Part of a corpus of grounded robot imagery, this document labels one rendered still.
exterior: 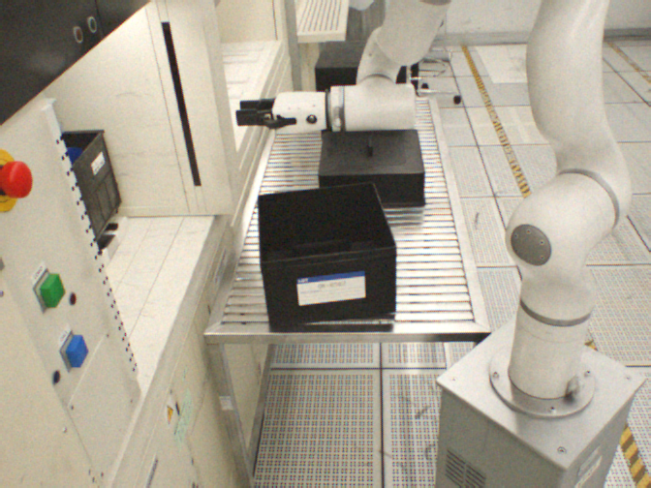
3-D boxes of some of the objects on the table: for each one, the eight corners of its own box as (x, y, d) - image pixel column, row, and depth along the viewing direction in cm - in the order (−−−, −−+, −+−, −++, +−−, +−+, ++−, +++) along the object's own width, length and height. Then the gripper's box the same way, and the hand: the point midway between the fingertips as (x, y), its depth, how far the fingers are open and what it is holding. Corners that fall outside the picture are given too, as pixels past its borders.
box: (406, 141, 202) (406, 66, 187) (319, 141, 205) (313, 68, 191) (407, 107, 225) (407, 39, 211) (328, 108, 229) (325, 41, 214)
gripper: (334, 75, 122) (242, 78, 123) (330, 107, 108) (227, 111, 109) (336, 110, 126) (247, 114, 127) (332, 146, 112) (233, 150, 113)
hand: (248, 112), depth 118 cm, fingers open, 4 cm apart
